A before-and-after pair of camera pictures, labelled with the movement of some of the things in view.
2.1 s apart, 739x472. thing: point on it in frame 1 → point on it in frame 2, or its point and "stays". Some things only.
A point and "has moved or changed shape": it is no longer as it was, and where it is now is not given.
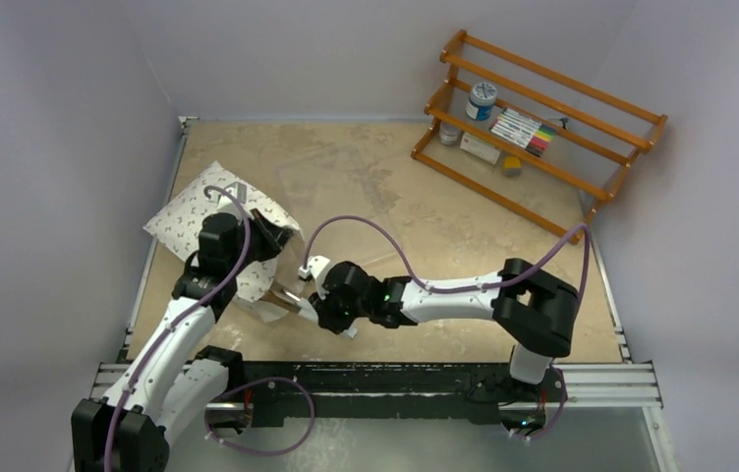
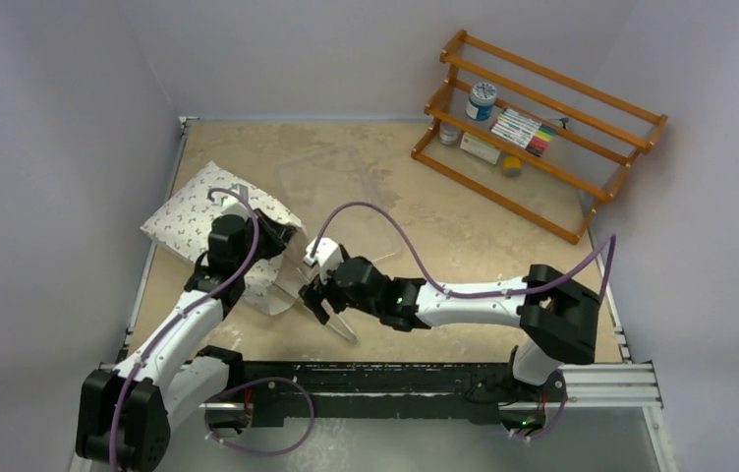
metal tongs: (277, 295) has moved or changed shape
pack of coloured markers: (524, 131) stays
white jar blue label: (482, 101) stays
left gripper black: (273, 238) stays
